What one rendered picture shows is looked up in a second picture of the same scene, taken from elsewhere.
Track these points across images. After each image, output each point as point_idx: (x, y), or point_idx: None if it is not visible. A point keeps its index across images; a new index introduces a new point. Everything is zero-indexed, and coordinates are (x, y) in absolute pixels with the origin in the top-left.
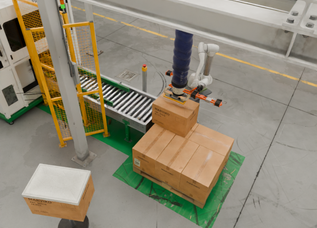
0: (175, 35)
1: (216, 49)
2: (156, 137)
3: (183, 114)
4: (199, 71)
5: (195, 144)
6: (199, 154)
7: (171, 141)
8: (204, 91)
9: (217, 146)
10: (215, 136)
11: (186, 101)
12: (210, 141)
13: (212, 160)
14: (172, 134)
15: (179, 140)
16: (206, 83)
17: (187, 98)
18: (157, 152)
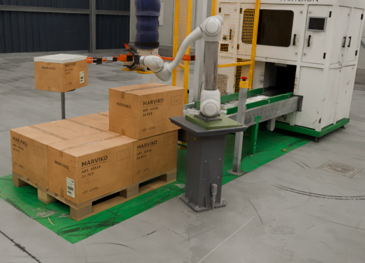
0: None
1: (203, 23)
2: None
3: (118, 87)
4: (177, 54)
5: (88, 133)
6: (68, 132)
7: (108, 124)
8: (199, 127)
9: (72, 143)
10: (95, 145)
11: (127, 70)
12: (87, 141)
13: (49, 137)
14: None
15: (105, 127)
16: (146, 59)
17: (125, 62)
18: (93, 117)
